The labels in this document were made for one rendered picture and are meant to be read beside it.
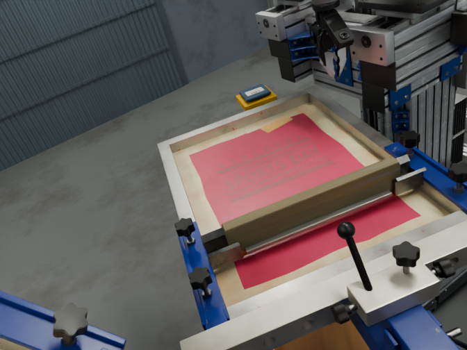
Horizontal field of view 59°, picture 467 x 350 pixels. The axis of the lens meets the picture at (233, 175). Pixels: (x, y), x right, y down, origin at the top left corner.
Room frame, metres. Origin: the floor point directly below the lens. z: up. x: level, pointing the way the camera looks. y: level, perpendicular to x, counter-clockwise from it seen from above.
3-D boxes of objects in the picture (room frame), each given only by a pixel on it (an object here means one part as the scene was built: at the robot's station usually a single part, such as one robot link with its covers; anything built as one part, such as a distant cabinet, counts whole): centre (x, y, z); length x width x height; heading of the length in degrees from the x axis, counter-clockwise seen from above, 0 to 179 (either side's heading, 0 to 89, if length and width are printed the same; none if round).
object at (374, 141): (0.89, -0.12, 0.97); 0.79 x 0.58 x 0.04; 7
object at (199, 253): (0.62, 0.13, 0.97); 0.30 x 0.05 x 0.07; 7
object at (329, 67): (1.11, -0.35, 1.15); 0.06 x 0.03 x 0.09; 7
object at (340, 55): (1.12, -0.39, 1.15); 0.06 x 0.03 x 0.09; 7
